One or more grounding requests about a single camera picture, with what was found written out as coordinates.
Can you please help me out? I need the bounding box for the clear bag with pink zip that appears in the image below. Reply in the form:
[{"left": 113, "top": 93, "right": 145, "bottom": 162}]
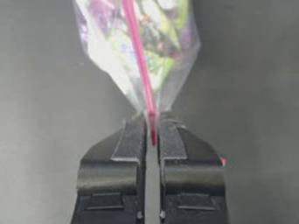
[{"left": 73, "top": 0, "right": 201, "bottom": 147}]

